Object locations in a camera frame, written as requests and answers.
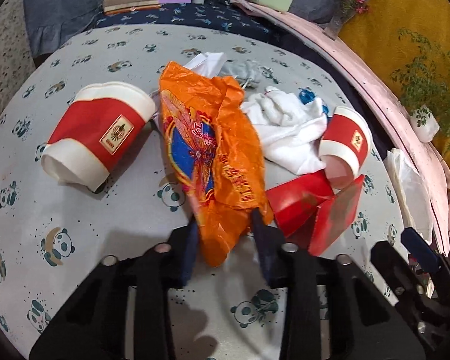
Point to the blue crumpled item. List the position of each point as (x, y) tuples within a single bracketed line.
[(306, 96)]

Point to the white crumpled cloth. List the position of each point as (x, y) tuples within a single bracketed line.
[(288, 129)]

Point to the red paper cup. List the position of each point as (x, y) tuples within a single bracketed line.
[(345, 146), (95, 131)]

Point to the panda print tablecloth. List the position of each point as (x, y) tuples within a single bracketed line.
[(52, 235)]

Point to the left red paper cup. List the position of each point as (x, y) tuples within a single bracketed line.
[(95, 131)]

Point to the glass vase pink flowers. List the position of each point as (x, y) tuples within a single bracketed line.
[(344, 10)]

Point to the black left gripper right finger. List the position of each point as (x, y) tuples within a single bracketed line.
[(268, 241)]

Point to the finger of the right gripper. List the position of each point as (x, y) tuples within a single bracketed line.
[(432, 262)]

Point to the grey drawstring pouch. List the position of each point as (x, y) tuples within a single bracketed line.
[(246, 73)]

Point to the white plastic trash bag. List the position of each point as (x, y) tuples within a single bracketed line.
[(422, 193)]

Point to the pink cloth shelf cover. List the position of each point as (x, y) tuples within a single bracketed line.
[(379, 98)]

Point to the yellow backdrop cloth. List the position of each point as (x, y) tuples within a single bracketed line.
[(375, 36)]

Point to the navy floral cloth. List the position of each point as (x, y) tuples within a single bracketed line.
[(221, 16)]

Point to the green plant white pot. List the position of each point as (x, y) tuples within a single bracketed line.
[(425, 82)]

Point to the orange snack wrapper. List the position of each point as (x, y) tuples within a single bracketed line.
[(216, 155)]

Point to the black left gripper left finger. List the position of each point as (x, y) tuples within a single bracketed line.
[(189, 245)]

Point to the red envelope packet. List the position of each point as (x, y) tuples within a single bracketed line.
[(308, 212)]

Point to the white folded paper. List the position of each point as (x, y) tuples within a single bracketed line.
[(207, 64)]

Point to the right red paper cup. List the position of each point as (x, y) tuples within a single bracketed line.
[(345, 146)]

